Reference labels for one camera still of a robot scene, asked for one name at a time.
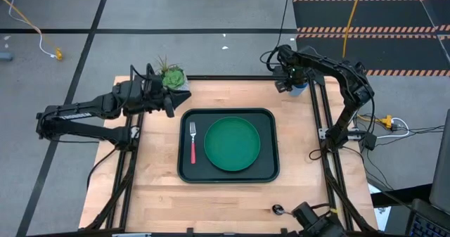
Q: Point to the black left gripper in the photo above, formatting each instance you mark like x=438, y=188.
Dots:
x=140, y=96

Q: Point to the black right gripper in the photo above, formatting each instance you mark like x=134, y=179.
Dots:
x=299, y=73

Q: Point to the light blue cup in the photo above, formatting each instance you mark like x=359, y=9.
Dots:
x=299, y=91

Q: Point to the dark green tray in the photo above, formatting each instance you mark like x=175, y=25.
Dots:
x=268, y=142

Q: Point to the green plate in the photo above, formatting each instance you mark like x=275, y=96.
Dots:
x=232, y=143

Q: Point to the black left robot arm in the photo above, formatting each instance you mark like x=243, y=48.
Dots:
x=102, y=105

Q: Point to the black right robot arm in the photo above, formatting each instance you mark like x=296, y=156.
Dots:
x=355, y=86

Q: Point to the metal spoon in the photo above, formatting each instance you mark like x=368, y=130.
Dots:
x=278, y=209

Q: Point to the succulent in patterned white pot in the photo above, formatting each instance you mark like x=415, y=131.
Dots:
x=173, y=78

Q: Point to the black power adapter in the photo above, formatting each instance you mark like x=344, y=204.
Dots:
x=368, y=142

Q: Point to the black hazard-striped floor mat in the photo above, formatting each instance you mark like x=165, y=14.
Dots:
x=358, y=13
x=386, y=52

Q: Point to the yellow power plug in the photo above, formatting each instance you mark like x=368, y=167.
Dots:
x=387, y=121

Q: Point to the grey floor object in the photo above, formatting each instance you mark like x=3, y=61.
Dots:
x=5, y=56

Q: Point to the large operator monitor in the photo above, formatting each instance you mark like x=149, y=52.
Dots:
x=441, y=166

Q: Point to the keyboard with blue keys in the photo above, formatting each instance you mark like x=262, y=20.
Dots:
x=430, y=223

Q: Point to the black aluminium table frame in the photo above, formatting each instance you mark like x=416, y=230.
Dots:
x=239, y=77

